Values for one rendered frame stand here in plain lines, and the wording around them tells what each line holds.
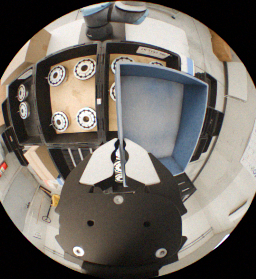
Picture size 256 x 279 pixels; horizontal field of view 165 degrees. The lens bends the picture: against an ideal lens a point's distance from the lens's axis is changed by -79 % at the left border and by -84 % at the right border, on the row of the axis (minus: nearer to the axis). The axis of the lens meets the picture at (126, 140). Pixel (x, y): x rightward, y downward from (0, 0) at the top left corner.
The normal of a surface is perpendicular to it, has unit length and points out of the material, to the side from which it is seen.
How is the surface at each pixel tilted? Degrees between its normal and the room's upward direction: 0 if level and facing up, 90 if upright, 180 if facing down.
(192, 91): 89
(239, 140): 90
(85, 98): 0
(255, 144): 90
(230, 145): 90
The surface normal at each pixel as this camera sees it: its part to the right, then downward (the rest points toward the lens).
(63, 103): 0.13, 0.48
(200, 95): -0.99, 0.09
